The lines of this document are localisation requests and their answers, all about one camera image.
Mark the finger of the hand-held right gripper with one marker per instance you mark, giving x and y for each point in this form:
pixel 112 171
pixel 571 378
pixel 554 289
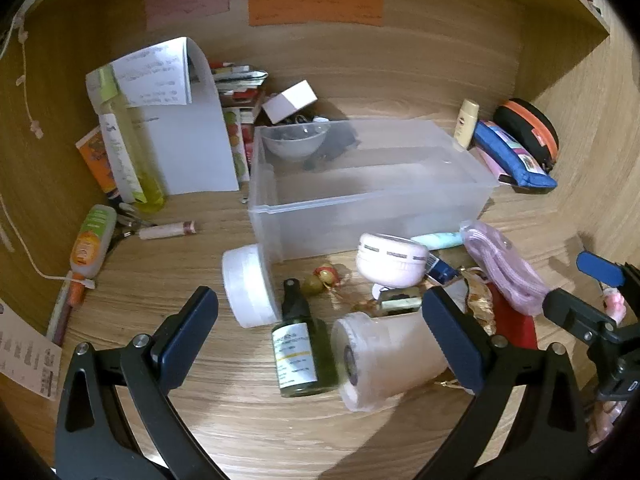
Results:
pixel 599 267
pixel 575 310

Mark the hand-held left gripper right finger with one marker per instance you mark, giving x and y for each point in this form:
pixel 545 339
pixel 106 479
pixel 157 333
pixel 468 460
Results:
pixel 450 341

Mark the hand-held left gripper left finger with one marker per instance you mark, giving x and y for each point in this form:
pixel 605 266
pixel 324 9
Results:
pixel 186 329

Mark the gold foil wrapper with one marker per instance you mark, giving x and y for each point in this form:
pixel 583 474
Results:
pixel 479 300

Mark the white cylindrical container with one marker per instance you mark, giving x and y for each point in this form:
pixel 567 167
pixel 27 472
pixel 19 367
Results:
pixel 390 355

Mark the red pouch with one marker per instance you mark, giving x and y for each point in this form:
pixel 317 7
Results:
pixel 515 325

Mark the white round jar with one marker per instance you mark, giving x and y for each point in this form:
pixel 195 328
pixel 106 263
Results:
pixel 247 287

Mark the pink cream jar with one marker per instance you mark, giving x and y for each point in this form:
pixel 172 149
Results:
pixel 392 260

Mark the green spray bottle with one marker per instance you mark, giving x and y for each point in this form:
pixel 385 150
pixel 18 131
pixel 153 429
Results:
pixel 300 355

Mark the clear plastic storage box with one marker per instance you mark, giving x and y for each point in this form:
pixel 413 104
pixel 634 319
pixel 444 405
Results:
pixel 370 195

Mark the pink lip balm tube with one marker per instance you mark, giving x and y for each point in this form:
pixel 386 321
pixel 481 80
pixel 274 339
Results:
pixel 162 231

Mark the mint green tube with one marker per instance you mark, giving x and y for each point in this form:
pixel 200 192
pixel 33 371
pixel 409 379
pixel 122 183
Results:
pixel 437 240

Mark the orange pen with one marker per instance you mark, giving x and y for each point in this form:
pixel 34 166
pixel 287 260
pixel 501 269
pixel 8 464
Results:
pixel 67 305

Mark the makeup brushes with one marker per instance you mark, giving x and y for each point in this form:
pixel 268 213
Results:
pixel 132 220

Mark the green orange tube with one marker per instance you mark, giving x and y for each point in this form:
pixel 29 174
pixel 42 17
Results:
pixel 92 242

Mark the blue pencil case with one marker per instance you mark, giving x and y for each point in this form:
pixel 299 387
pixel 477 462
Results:
pixel 515 157

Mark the pink pouch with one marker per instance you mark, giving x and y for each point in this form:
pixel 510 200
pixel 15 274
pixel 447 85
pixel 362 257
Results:
pixel 489 162

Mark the black orange round case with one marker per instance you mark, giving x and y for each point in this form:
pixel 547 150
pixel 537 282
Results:
pixel 530 125

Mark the paper receipt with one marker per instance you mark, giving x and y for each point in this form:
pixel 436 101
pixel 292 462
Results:
pixel 27 355

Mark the yellow green bottle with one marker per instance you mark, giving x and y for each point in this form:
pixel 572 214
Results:
pixel 135 160

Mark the orange box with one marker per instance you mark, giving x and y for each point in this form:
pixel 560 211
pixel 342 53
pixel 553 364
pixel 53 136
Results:
pixel 95 160

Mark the fruit print packet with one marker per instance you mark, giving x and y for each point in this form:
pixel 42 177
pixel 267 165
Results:
pixel 239 142

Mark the white folded paper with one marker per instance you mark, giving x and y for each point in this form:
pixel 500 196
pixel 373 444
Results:
pixel 195 135

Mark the cream sunscreen bottle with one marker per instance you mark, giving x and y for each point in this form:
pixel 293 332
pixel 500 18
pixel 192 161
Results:
pixel 466 122

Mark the clear bowl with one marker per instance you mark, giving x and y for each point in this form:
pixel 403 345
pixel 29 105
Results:
pixel 295 142

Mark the small white box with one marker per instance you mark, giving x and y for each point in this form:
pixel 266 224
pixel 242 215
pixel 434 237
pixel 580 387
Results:
pixel 290 101

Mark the stack of books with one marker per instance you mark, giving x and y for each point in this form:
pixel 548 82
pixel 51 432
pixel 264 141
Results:
pixel 237 80

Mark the orange paper note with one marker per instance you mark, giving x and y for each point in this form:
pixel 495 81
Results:
pixel 315 7

